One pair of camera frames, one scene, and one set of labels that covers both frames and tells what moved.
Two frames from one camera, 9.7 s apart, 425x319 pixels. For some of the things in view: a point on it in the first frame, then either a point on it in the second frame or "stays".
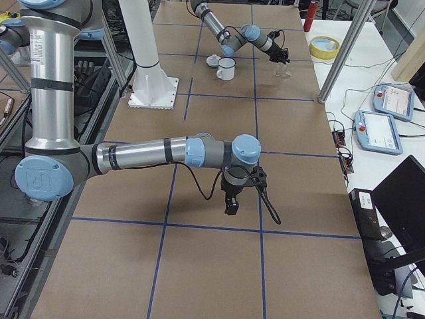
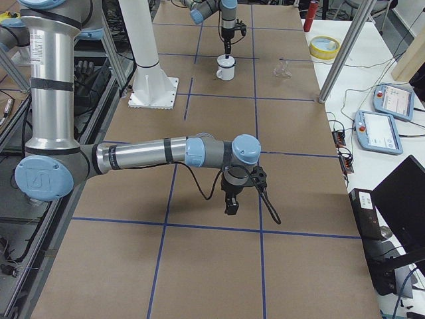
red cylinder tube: x=310 y=15 stays
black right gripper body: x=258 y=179 stays
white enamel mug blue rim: x=226 y=66 stays
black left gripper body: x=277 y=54 -> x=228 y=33
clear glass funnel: x=281 y=70 stays
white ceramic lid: x=212 y=60 -> x=225 y=62
